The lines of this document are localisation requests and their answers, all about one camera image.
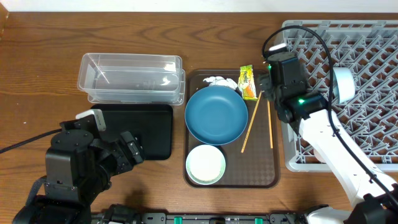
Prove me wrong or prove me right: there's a light blue small bowl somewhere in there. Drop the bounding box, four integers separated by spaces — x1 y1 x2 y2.
333 67 355 104

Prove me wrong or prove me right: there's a white tissue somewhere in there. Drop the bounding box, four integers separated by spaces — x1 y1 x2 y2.
203 76 238 91

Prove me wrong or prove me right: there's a dark blue plate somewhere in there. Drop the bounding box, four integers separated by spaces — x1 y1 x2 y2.
185 86 248 146

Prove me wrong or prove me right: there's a mint green rice bowl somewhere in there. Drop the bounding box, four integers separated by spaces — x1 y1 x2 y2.
185 144 226 185

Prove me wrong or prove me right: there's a pink white cup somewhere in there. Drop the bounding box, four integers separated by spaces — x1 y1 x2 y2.
313 149 326 164

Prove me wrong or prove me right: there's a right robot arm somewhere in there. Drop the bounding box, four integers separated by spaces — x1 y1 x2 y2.
259 50 397 223

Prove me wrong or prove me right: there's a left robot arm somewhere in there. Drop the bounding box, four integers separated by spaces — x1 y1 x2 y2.
13 115 146 223

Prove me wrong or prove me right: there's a grey dishwasher rack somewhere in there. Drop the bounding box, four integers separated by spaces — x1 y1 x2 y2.
275 20 397 172

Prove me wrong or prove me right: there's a yellow green snack wrapper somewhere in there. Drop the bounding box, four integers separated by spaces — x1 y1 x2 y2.
238 65 257 100

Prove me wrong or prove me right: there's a black plastic tray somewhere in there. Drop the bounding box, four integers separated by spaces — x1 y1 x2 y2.
92 104 173 160

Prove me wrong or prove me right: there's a clear plastic bin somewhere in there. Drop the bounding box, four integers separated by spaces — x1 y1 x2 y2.
77 53 185 105

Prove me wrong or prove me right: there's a brown serving tray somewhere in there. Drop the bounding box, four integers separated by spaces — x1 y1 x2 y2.
183 68 280 189

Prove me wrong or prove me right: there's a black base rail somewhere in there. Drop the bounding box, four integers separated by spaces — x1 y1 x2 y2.
91 204 307 224

